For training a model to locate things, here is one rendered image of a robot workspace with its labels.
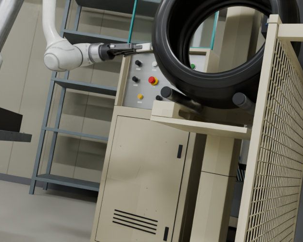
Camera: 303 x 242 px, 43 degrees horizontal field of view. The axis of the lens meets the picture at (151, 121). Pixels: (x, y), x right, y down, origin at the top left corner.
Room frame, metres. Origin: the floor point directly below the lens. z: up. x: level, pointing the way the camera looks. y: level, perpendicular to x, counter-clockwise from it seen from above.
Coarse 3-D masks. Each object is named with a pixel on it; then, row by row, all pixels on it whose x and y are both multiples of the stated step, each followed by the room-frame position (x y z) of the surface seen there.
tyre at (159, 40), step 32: (192, 0) 1.66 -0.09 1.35; (224, 0) 1.66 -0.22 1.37; (256, 0) 1.60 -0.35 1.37; (288, 0) 1.30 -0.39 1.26; (160, 32) 1.47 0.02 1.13; (192, 32) 1.71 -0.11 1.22; (160, 64) 1.48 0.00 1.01; (256, 64) 1.31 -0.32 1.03; (288, 64) 1.37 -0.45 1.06; (192, 96) 1.45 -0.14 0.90; (224, 96) 1.38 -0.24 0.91; (256, 96) 1.44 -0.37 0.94
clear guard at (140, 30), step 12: (144, 0) 2.33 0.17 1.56; (156, 0) 2.29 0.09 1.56; (144, 12) 2.32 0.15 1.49; (216, 12) 2.10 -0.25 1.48; (132, 24) 2.35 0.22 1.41; (144, 24) 2.31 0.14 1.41; (204, 24) 2.13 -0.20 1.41; (216, 24) 2.11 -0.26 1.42; (132, 36) 2.34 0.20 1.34; (144, 36) 2.30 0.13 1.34; (204, 36) 2.12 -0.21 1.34
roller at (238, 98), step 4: (236, 96) 1.32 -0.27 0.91; (240, 96) 1.32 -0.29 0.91; (244, 96) 1.31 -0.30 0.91; (236, 100) 1.32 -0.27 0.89; (240, 100) 1.31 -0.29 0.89; (244, 100) 1.31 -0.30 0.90; (248, 100) 1.35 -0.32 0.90; (236, 104) 1.32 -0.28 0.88; (240, 104) 1.32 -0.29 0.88; (244, 104) 1.33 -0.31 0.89; (248, 104) 1.36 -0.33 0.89; (252, 104) 1.41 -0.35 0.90; (244, 108) 1.37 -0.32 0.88; (248, 108) 1.39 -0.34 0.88; (252, 108) 1.42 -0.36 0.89; (248, 112) 1.46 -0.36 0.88; (252, 112) 1.47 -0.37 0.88
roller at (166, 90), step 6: (162, 90) 1.46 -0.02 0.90; (168, 90) 1.44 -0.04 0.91; (174, 90) 1.48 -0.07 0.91; (162, 96) 1.46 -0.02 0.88; (168, 96) 1.45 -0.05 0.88; (174, 96) 1.47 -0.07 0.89; (180, 96) 1.52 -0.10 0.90; (186, 96) 1.59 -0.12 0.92; (180, 102) 1.55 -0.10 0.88; (186, 102) 1.58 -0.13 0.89; (192, 102) 1.64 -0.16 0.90; (192, 108) 1.67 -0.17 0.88; (198, 108) 1.71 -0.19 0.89
